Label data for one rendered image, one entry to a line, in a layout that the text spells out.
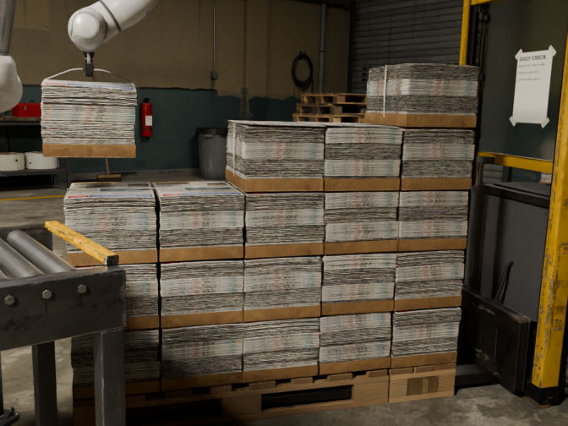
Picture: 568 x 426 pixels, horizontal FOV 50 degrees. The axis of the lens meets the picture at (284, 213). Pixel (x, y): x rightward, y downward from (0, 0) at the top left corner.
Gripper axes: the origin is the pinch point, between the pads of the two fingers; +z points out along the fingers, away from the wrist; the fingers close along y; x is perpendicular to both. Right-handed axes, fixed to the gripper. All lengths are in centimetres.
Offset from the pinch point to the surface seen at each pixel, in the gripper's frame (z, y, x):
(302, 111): 618, -28, 279
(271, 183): -19, 45, 60
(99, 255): -90, 56, 3
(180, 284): -17, 79, 29
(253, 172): -19, 41, 53
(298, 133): -20, 27, 69
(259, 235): -18, 62, 56
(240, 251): -18, 68, 49
